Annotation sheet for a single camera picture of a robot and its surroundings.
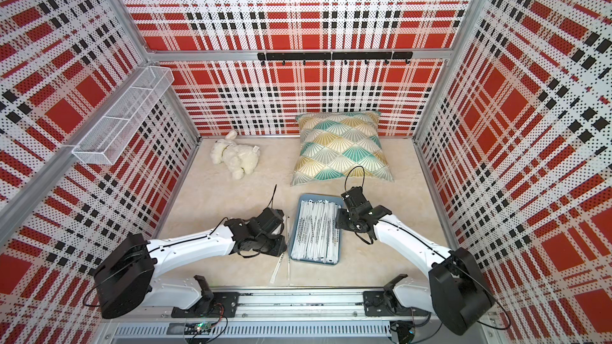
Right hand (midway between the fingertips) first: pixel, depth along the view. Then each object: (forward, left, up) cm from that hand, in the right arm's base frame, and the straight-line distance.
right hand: (344, 220), depth 85 cm
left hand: (-8, +21, -4) cm, 23 cm away
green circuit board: (-31, +44, -5) cm, 54 cm away
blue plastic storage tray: (+13, +11, -5) cm, 18 cm away
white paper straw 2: (-3, +5, -6) cm, 8 cm away
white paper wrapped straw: (-9, +20, -5) cm, 23 cm away
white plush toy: (+27, +44, +3) cm, 52 cm away
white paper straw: (-8, +14, -5) cm, 17 cm away
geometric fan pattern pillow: (+26, +1, +11) cm, 28 cm away
